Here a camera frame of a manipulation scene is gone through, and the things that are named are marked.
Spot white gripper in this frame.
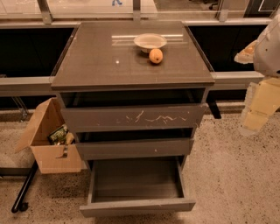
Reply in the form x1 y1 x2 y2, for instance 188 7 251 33
234 40 280 137

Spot grey bottom drawer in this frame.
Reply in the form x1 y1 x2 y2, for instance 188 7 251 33
80 157 195 217

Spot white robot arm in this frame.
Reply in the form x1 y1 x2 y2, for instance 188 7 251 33
234 15 280 137

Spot scratched grey top drawer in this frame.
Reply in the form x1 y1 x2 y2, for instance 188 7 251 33
61 89 206 132

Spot grey drawer cabinet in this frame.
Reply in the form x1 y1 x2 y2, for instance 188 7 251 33
50 20 216 176

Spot grey middle drawer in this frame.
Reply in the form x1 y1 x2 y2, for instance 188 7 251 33
76 128 193 160

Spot orange fruit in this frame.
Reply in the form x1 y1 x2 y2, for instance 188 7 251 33
149 49 164 64

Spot white ceramic bowl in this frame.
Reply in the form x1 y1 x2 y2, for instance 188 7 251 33
134 33 167 53

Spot green snack packet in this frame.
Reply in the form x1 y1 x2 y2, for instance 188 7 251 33
47 124 68 145

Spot open cardboard box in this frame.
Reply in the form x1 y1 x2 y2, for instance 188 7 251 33
15 98 83 174

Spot black floor stand leg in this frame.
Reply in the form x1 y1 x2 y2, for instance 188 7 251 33
0 161 39 214

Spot grey window ledge rail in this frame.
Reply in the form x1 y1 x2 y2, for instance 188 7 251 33
0 71 263 97

